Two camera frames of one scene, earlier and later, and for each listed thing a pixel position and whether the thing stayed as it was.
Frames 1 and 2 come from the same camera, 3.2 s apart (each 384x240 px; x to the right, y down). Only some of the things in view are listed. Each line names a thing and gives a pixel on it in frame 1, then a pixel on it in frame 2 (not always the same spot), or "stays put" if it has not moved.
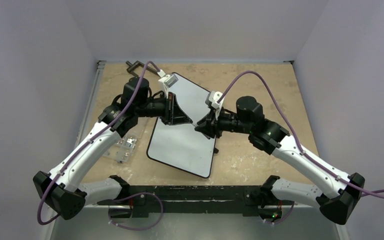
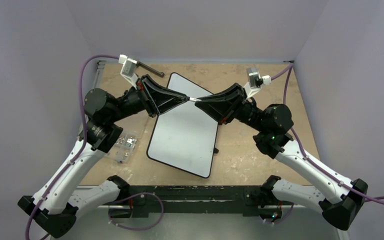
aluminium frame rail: [204, 205] stays put
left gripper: [173, 114] → [165, 99]
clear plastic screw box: [121, 150] stays put
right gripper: [216, 122] → [235, 104]
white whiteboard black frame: [182, 145] stays put
